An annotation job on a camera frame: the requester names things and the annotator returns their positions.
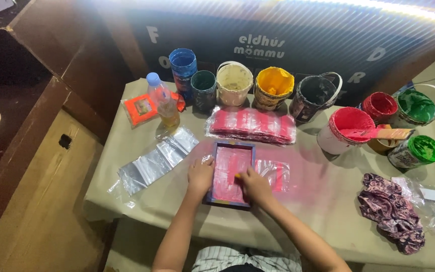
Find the person's right hand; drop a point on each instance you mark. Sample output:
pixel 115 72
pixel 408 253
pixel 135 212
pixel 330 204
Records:
pixel 257 188

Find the person's left hand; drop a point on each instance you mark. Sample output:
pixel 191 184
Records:
pixel 199 177

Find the person's left fingers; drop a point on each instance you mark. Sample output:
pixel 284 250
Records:
pixel 203 163

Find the person's right fingers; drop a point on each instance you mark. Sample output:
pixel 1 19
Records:
pixel 246 175

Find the blue framed printing screen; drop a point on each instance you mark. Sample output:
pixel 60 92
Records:
pixel 228 166

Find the clear bag with pink print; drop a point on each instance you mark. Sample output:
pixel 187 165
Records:
pixel 276 174

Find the pile of clear plastic bags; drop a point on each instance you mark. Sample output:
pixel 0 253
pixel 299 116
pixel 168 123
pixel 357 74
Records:
pixel 157 163

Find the stack of pink printed bags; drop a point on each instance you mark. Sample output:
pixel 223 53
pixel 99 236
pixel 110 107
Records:
pixel 251 126

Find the orange plastic wrapper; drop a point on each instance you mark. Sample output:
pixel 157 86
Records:
pixel 180 102

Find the dark green paint can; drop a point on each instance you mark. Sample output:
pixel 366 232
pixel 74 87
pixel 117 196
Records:
pixel 203 90

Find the plastic bottle with yellow liquid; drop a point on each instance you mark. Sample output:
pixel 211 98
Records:
pixel 163 102

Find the beige table cover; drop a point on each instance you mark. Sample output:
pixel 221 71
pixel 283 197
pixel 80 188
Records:
pixel 315 219

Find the orange powder packet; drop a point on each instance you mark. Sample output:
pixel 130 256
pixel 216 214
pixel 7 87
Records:
pixel 140 109

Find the person's striped shirt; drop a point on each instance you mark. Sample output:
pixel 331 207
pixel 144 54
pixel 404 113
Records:
pixel 246 259

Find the white bucket of cream paint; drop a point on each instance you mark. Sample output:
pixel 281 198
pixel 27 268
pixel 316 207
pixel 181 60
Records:
pixel 234 84

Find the yellow paint bucket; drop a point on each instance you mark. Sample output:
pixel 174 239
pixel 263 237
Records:
pixel 273 88

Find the blue paint can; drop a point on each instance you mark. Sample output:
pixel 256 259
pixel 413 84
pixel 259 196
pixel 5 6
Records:
pixel 183 71

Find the black paint bucket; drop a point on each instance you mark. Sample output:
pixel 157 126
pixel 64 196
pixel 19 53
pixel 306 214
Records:
pixel 313 97

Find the white bucket of pink paint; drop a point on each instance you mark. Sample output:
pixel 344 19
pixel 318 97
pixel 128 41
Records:
pixel 344 132

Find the black printed banner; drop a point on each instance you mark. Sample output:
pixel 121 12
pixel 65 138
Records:
pixel 278 41

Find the wooden spatula with pink paint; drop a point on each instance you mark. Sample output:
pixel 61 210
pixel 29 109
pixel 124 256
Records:
pixel 381 133

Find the purple patterned cloth rag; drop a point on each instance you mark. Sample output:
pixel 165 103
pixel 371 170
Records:
pixel 391 211

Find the small red paint can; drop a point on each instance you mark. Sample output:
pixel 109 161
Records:
pixel 380 107

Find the brown board with hole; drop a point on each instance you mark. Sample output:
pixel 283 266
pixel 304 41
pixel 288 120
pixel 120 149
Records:
pixel 43 196

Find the small green paint can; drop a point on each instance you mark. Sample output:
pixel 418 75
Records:
pixel 415 152

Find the large green paint bucket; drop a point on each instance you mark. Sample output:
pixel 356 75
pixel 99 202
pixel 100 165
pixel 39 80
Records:
pixel 417 106

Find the clear bag with paper pieces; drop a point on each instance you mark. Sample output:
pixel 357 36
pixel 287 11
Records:
pixel 431 202

